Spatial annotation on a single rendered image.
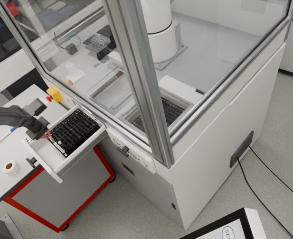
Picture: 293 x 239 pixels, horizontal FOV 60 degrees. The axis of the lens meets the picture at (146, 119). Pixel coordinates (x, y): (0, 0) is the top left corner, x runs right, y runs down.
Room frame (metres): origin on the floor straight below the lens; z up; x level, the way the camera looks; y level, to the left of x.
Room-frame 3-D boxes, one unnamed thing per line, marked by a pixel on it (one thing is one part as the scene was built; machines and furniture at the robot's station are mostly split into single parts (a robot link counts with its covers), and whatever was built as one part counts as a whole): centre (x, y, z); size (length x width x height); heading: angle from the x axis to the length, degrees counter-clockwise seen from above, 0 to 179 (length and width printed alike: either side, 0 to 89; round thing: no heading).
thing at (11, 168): (0.84, 0.76, 0.78); 0.07 x 0.07 x 0.04
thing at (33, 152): (0.76, 0.54, 0.87); 0.29 x 0.02 x 0.11; 33
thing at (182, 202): (1.15, -0.15, 0.40); 1.03 x 0.95 x 0.80; 33
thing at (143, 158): (0.66, 0.11, 0.87); 0.29 x 0.02 x 0.11; 33
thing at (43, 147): (0.87, 0.37, 0.86); 0.40 x 0.26 x 0.06; 123
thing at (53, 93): (1.19, 0.48, 0.88); 0.07 x 0.05 x 0.07; 33
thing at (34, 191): (1.11, 0.76, 0.38); 0.62 x 0.58 x 0.76; 33
